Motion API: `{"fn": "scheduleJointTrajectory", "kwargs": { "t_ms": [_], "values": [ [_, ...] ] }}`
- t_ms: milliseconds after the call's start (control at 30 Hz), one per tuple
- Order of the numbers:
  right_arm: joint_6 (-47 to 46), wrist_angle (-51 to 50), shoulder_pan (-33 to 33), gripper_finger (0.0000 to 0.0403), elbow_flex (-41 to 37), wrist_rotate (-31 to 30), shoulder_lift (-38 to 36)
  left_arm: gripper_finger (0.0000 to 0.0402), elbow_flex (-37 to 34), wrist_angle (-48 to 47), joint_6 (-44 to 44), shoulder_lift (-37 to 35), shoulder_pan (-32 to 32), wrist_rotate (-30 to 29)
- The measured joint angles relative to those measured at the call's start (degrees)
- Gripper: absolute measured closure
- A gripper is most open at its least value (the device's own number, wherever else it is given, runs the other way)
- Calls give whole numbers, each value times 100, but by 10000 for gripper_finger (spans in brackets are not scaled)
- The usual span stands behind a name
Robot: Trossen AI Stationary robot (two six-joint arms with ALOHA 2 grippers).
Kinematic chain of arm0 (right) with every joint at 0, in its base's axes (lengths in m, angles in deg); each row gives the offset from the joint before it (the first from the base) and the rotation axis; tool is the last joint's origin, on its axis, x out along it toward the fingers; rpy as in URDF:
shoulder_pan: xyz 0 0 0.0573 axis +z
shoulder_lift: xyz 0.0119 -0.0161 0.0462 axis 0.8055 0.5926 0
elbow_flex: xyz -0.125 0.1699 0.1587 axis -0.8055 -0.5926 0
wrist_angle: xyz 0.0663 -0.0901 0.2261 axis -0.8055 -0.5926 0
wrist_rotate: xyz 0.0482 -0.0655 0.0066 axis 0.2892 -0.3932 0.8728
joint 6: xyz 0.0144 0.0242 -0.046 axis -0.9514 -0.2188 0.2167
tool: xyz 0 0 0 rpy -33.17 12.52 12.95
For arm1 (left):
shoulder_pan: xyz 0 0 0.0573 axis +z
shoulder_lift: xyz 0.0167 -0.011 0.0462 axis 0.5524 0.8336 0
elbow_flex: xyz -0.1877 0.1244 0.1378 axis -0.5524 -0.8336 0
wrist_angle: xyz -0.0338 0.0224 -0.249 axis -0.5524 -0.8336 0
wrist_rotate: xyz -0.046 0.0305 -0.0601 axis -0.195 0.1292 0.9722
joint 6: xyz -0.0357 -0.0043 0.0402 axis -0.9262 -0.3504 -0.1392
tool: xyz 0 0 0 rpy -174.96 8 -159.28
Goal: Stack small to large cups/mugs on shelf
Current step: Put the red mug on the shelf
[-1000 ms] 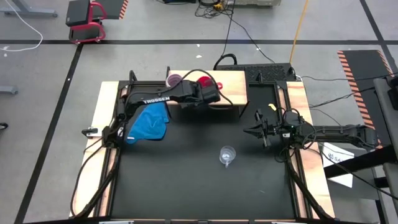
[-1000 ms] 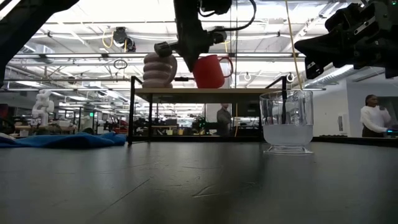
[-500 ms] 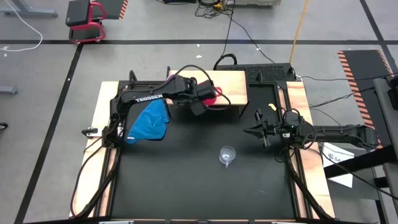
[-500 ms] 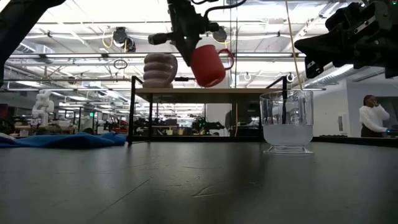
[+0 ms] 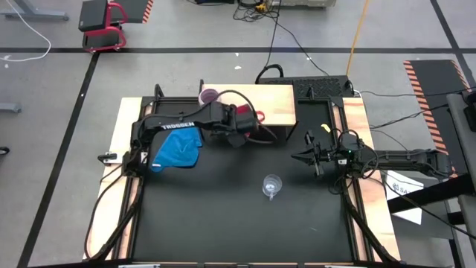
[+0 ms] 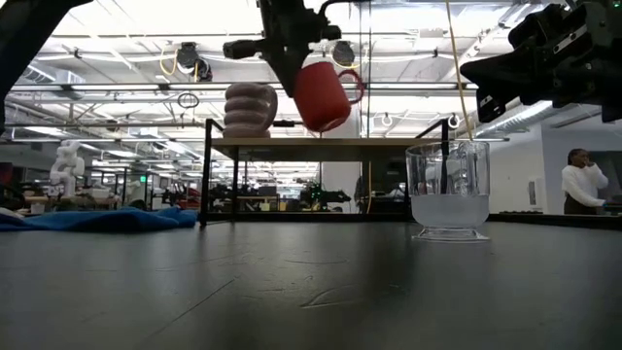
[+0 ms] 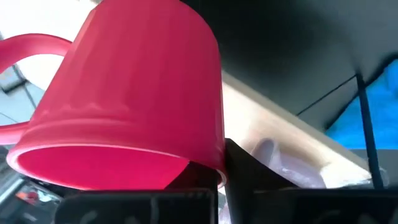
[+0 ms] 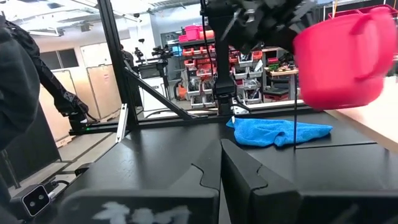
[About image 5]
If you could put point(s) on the clear plastic mug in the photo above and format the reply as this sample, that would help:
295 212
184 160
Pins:
272 184

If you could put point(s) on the black beam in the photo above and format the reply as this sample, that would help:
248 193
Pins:
427 195

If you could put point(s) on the hazard striped black mat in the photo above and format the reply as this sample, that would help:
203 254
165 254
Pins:
135 9
435 82

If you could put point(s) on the wooden shelf with black legs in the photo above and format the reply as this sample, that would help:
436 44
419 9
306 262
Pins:
275 104

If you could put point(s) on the light wood side panel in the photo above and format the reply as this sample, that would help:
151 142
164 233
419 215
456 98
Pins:
357 119
106 223

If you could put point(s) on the red plastic mug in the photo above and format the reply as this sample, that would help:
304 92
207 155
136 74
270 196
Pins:
244 109

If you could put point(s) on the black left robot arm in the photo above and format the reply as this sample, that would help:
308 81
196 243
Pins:
178 126

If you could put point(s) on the silver box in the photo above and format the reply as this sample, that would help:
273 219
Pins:
305 3

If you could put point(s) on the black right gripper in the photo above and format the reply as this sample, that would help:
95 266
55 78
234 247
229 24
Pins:
332 155

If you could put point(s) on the red and black step stool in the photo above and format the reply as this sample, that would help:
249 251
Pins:
93 15

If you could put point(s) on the blue cloth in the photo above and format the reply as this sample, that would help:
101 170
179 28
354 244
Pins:
180 149

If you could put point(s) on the grey table leg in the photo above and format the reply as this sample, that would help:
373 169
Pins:
37 15

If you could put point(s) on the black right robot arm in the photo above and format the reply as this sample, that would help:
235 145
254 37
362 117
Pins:
405 162

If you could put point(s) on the pink collapsible silicone cup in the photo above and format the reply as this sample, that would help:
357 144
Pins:
207 96

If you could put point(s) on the yellow tag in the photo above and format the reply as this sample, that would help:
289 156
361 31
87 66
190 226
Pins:
325 128

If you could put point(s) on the black perforated case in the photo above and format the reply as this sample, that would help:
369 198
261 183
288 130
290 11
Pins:
323 87

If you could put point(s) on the white paper sign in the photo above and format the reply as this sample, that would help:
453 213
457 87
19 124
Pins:
399 188

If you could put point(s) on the black table frame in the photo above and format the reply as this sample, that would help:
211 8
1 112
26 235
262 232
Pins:
178 99

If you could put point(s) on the black and silver clamp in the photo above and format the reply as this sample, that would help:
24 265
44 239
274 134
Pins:
108 158

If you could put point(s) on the small black floor object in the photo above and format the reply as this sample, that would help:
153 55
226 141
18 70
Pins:
3 150

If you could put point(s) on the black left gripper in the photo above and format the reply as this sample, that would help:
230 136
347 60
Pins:
238 123

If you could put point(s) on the grey metal foot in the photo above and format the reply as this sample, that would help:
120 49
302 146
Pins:
9 108

